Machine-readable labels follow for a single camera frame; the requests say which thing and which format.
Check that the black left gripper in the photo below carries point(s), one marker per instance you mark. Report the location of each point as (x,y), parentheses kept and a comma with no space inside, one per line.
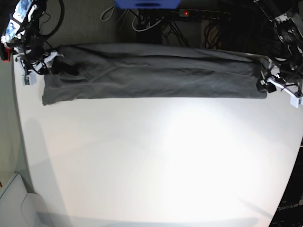
(268,87)

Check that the blue box overhead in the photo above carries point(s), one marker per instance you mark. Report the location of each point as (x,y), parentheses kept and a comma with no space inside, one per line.
(147,4)

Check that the dark grey t-shirt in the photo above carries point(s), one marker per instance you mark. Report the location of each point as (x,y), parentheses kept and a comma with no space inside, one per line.
(134,70)

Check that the grey tray corner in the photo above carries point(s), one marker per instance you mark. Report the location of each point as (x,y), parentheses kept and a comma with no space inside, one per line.
(19,208)

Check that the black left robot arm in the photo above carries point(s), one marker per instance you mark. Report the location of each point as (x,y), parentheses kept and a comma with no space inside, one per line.
(288,27)

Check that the black power strip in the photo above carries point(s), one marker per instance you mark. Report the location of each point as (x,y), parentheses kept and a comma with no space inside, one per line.
(197,14)

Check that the red clamp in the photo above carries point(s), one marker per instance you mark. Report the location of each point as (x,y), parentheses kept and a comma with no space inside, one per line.
(4,53)

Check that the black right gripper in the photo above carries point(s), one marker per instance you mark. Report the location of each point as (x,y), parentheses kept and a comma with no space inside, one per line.
(38,65)

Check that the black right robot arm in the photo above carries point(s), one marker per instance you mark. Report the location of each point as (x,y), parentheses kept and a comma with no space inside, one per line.
(20,33)

